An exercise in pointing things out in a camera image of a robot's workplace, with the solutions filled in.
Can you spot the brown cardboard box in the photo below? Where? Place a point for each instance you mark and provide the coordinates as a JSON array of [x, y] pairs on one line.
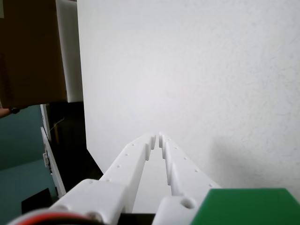
[[30, 51]]

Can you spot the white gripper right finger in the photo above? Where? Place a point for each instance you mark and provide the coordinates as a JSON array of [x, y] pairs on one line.
[[185, 173]]

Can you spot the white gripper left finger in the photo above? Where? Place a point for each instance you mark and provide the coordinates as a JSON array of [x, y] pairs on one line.
[[126, 168]]

